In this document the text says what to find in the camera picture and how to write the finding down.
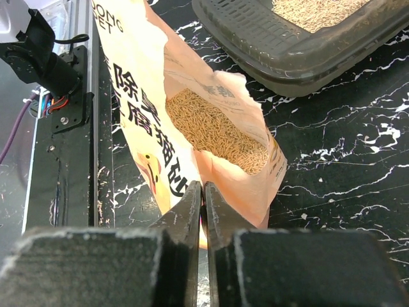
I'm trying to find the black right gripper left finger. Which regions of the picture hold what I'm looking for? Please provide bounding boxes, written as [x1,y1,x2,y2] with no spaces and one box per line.
[1,182,201,306]

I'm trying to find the beige cat litter pellets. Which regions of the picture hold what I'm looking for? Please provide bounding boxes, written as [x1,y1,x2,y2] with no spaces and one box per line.
[166,89,268,175]

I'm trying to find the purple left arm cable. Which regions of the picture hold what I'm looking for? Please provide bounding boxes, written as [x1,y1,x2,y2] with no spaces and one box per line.
[0,92,39,166]

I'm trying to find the pink cat litter bag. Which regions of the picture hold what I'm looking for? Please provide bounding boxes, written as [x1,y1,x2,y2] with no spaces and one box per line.
[91,1,287,228]

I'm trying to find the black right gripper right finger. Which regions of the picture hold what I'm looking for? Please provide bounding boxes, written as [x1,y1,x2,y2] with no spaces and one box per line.
[204,182,408,306]

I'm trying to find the grey plastic litter box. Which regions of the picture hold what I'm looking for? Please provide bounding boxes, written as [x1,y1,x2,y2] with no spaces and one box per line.
[192,1,408,97]

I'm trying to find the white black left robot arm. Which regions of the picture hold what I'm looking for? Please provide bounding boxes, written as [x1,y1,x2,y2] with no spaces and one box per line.
[1,1,89,97]

